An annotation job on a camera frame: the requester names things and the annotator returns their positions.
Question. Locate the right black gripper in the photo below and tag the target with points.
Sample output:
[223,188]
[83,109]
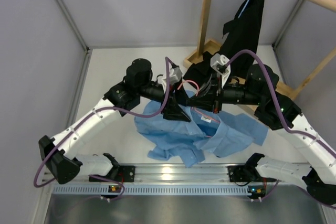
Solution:
[206,99]

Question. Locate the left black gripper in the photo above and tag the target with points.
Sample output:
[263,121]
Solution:
[172,110]

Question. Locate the light blue shirt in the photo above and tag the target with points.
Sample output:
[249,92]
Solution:
[221,134]

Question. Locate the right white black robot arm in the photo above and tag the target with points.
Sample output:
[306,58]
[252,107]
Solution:
[280,114]

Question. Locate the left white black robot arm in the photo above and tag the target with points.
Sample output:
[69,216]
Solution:
[136,95]

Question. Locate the black shirt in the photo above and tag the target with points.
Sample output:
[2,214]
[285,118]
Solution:
[242,33]

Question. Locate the wooden clothes rack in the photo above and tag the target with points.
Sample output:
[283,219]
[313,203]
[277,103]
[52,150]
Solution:
[204,45]

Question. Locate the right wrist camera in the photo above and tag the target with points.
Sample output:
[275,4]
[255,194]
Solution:
[218,64]

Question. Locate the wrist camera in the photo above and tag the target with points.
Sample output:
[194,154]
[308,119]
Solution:
[175,75]
[218,64]

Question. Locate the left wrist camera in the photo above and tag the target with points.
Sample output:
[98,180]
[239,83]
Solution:
[175,75]

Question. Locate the aluminium mounting rail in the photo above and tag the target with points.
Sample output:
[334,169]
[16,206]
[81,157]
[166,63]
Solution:
[183,172]

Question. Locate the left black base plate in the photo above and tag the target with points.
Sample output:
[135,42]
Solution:
[123,173]

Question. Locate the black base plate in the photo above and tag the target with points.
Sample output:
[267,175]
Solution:
[237,173]
[123,173]

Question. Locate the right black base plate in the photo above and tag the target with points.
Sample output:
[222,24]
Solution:
[237,173]

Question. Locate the grey slotted cable duct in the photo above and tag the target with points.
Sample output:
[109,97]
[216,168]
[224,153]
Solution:
[113,190]

